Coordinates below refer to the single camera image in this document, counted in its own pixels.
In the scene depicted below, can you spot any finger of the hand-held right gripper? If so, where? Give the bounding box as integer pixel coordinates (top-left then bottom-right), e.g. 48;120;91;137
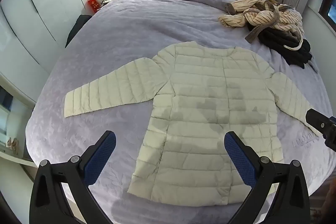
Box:
305;108;336;152

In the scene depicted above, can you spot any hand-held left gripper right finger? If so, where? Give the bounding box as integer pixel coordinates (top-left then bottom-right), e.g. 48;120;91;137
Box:
224;130;314;224

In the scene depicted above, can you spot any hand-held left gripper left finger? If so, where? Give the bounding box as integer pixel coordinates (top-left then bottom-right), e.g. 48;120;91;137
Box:
29;130;117;224

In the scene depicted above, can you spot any cream puffer jacket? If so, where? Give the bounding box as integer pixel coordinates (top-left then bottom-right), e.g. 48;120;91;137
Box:
64;41;322;206

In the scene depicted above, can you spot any black garment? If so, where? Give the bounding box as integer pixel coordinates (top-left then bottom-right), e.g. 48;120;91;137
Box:
259;28;313;69

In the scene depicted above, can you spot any dark framed window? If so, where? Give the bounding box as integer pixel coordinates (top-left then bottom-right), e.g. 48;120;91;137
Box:
319;0;336;28

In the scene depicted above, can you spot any cream striped garment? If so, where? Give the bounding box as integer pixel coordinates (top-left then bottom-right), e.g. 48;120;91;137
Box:
218;0;305;43

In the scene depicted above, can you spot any lavender plush blanket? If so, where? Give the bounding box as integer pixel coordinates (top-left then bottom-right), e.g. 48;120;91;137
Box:
25;0;332;224

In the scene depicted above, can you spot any red box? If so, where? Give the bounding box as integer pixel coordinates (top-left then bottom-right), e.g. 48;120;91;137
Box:
88;0;100;14

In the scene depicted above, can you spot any white wardrobe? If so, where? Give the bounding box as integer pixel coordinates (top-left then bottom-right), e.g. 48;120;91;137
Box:
0;0;132;77

